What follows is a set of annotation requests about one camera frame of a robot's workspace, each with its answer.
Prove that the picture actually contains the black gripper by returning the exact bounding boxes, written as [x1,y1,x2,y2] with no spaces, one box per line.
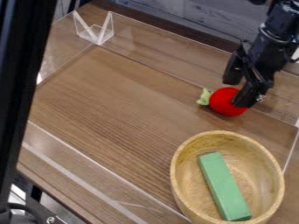
[222,25,299,108]

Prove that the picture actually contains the black metal table bracket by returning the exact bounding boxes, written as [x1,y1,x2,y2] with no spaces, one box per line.
[26,184,67,224]

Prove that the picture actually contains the green rectangular block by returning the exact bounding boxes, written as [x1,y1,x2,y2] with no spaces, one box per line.
[198,152,253,221]

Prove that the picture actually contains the black robot arm link foreground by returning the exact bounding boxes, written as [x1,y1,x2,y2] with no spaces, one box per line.
[0,0,58,213]

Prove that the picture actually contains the black cable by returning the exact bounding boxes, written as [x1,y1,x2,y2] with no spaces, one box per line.
[7,202,40,224]

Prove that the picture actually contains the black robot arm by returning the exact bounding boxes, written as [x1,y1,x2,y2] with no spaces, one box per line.
[223,0,299,108]

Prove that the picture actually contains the oval wooden bowl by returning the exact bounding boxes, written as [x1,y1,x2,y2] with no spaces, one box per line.
[170,130,286,224]

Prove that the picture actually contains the clear acrylic table enclosure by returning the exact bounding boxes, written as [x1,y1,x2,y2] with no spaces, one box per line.
[19,6,299,224]

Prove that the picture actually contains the clear acrylic corner bracket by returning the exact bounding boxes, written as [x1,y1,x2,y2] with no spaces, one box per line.
[72,11,115,46]

